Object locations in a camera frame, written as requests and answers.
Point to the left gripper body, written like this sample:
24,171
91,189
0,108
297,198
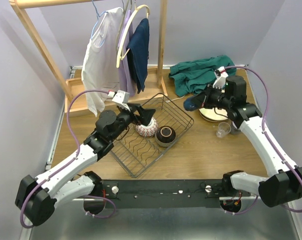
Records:
134,113

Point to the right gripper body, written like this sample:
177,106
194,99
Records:
214,98

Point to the cream round plate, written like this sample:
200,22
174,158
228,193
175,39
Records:
213,115

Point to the dark blue teacup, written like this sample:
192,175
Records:
189,104

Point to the dark brown bowl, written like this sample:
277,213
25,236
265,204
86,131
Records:
165,136

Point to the clear glass cup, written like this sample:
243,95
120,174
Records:
223,130

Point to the grey blue mug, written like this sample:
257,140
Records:
234,130

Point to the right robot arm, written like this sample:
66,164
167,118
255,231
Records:
283,183

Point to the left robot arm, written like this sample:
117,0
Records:
38,197

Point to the red white patterned bowl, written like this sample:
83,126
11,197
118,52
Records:
147,130

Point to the green crumpled garment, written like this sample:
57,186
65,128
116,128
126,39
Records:
194,76

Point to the lavender garment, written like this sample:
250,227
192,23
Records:
125,80

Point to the white tank top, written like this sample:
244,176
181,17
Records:
99,66

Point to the navy blue garment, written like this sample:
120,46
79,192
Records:
138,54

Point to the wooden hanger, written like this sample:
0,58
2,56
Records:
122,52

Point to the black base bar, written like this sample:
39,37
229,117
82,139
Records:
138,194

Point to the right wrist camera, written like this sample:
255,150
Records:
221,76

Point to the black wire dish rack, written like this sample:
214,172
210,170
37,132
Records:
135,153

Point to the blue wire hanger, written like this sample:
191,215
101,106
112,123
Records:
98,16

